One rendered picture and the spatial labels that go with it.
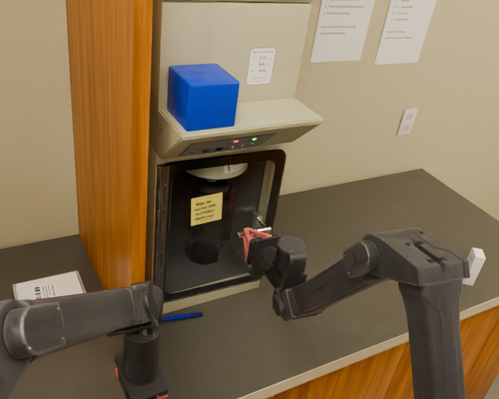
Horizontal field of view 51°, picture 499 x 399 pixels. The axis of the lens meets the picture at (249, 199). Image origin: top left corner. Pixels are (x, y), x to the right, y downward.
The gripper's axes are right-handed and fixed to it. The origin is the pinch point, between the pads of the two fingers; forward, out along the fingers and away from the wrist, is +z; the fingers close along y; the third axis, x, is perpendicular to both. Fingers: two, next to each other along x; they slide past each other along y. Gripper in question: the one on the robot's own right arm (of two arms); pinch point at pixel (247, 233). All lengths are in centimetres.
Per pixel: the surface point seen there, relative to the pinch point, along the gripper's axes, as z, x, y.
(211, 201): 4.4, 8.2, 7.9
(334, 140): 50, -64, -8
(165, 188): 4.7, 19.4, 13.1
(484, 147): 51, -157, -24
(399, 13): 50, -79, 37
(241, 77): 6.2, 3.3, 36.4
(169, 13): 6, 20, 49
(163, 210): 4.7, 19.5, 7.4
